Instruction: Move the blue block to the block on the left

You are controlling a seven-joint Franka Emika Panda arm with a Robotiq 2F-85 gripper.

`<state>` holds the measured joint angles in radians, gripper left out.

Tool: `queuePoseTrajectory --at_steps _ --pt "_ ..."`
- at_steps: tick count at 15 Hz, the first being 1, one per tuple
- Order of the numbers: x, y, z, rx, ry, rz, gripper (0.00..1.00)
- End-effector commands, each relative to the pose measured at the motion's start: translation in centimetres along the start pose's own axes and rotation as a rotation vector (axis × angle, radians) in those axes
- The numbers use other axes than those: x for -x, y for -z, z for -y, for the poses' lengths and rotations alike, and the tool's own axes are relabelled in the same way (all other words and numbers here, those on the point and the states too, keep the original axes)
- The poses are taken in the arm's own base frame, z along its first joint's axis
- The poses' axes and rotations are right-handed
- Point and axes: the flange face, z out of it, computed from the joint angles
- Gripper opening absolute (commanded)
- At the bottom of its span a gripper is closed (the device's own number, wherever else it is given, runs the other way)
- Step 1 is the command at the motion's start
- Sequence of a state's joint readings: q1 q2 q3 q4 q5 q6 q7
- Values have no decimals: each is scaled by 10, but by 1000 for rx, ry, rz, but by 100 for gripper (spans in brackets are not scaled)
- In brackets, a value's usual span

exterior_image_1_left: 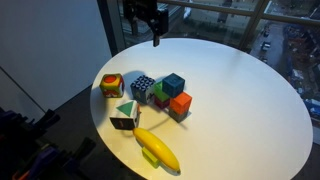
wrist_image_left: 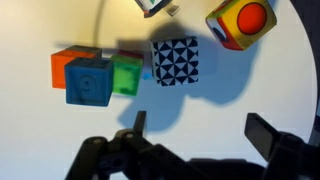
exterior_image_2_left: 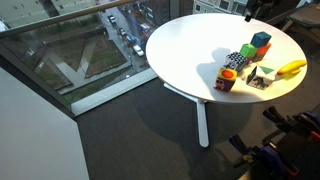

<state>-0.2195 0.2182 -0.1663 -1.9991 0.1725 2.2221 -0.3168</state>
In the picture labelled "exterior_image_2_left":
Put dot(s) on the blue number block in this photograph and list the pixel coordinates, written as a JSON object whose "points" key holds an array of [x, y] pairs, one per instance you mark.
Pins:
{"points": [[260, 39]]}

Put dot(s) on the window frame mullion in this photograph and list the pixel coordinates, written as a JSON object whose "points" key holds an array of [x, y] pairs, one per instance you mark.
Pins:
{"points": [[174, 8]]}

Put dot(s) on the window handrail bar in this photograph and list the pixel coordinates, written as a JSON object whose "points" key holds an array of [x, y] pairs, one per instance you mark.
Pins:
{"points": [[60, 18]]}

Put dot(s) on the black clamp stand rig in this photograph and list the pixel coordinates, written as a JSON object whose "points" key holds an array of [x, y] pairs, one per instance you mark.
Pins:
{"points": [[293, 146]]}

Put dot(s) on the yellow banana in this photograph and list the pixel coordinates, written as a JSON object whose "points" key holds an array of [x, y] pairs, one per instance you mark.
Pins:
{"points": [[291, 67]]}

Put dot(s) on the maroon block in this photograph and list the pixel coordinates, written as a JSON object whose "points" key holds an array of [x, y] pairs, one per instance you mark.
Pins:
{"points": [[249, 60]]}

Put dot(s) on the green block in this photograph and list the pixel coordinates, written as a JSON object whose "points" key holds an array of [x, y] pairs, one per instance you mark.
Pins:
{"points": [[248, 50]]}

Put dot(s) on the yellow cube with red circle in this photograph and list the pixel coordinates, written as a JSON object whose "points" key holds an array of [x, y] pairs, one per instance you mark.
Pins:
{"points": [[226, 80]]}

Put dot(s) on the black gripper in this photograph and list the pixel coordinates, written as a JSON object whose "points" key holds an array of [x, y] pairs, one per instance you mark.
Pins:
{"points": [[256, 6]]}

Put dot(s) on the orange block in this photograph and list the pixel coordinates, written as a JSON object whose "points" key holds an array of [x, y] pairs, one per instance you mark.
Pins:
{"points": [[264, 50]]}

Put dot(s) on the white cube with green triangle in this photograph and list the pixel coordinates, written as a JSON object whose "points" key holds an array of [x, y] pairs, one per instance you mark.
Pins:
{"points": [[260, 77]]}

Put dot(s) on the gray office chair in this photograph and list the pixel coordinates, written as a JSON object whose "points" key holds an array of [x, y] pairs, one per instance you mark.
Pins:
{"points": [[305, 16]]}

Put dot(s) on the white table base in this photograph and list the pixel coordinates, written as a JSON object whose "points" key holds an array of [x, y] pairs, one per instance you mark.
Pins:
{"points": [[201, 116]]}

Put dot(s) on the black white patterned cube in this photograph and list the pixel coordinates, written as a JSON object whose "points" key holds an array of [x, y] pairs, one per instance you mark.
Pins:
{"points": [[235, 60]]}

